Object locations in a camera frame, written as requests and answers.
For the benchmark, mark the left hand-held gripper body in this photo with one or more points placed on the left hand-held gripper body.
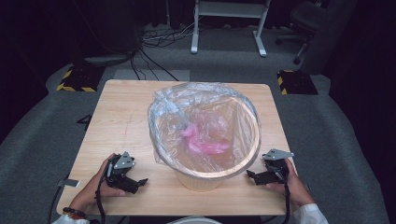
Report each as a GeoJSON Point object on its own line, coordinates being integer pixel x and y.
{"type": "Point", "coordinates": [124, 161]}

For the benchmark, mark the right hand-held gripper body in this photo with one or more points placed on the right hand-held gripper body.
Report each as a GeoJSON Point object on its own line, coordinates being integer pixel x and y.
{"type": "Point", "coordinates": [275, 169]}

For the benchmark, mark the person's right hand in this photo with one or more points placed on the person's right hand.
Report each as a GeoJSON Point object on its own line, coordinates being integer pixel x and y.
{"type": "Point", "coordinates": [295, 189]}

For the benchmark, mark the person's left hand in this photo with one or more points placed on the person's left hand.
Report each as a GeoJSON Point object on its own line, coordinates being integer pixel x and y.
{"type": "Point", "coordinates": [93, 191]}

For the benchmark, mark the beige round trash bin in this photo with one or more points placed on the beige round trash bin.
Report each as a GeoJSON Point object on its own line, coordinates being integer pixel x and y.
{"type": "Point", "coordinates": [202, 182]}

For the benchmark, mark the pink plastic bag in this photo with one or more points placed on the pink plastic bag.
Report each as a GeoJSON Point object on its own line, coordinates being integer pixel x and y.
{"type": "Point", "coordinates": [202, 144]}

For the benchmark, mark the person's right white sleeve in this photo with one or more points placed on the person's right white sleeve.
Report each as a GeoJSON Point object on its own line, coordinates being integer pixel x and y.
{"type": "Point", "coordinates": [311, 215]}

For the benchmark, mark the person's white sleeve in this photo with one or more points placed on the person's white sleeve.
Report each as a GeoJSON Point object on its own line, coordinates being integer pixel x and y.
{"type": "Point", "coordinates": [67, 220]}
{"type": "Point", "coordinates": [311, 215]}

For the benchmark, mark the white rounded object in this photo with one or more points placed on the white rounded object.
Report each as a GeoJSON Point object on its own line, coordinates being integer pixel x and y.
{"type": "Point", "coordinates": [194, 221]}

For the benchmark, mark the person's left white sleeve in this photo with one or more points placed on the person's left white sleeve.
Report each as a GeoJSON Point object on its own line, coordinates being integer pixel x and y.
{"type": "Point", "coordinates": [67, 220]}

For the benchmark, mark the clear plastic bin liner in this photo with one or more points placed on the clear plastic bin liner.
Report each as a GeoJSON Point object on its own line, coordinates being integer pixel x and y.
{"type": "Point", "coordinates": [174, 105]}

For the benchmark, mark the black yellow striped floor plate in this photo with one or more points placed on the black yellow striped floor plate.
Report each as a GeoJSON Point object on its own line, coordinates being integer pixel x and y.
{"type": "Point", "coordinates": [297, 82]}
{"type": "Point", "coordinates": [81, 79]}

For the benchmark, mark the black stand base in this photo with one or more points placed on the black stand base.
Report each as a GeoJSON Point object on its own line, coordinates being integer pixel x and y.
{"type": "Point", "coordinates": [109, 57]}

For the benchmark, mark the black office chair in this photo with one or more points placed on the black office chair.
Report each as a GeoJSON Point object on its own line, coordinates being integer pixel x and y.
{"type": "Point", "coordinates": [306, 18]}

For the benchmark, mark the white metal desk frame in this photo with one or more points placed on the white metal desk frame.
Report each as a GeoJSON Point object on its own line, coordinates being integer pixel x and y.
{"type": "Point", "coordinates": [230, 9]}

